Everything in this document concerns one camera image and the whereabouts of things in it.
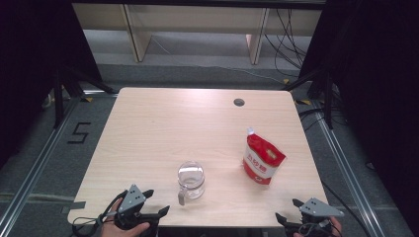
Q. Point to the clear glass measuring cup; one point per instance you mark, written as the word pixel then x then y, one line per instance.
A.
pixel 191 179

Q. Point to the black curtain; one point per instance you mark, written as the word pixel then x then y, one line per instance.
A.
pixel 29 65
pixel 378 82

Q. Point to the aluminium floor rail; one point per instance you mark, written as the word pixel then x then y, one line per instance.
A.
pixel 346 171
pixel 36 164

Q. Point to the person's left hand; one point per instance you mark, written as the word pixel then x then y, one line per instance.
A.
pixel 108 228

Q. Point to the person's right hand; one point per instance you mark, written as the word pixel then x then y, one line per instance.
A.
pixel 336 227

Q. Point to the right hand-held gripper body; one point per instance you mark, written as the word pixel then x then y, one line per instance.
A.
pixel 318 209

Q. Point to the yellow black tape piece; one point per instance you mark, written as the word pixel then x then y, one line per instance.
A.
pixel 304 102
pixel 88 99
pixel 286 80

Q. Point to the red and white sugar pouch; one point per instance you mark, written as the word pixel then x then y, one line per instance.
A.
pixel 263 158

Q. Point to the grey round table grommet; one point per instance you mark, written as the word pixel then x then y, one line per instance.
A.
pixel 239 102

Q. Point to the grey floor tape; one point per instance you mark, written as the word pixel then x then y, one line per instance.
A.
pixel 77 205

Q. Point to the black metal stand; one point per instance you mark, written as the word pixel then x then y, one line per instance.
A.
pixel 59 98
pixel 327 98

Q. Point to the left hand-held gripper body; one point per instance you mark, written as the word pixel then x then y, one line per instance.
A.
pixel 131 199

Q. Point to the light wooden furniture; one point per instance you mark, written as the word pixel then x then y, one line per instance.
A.
pixel 141 33

